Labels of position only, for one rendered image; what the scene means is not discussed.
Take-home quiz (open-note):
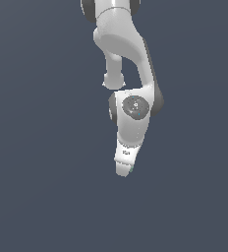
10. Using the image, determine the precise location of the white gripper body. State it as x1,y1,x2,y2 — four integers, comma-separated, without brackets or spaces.
113,139,143,165

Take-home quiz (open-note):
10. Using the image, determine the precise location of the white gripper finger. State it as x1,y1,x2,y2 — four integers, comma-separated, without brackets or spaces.
115,160,135,178

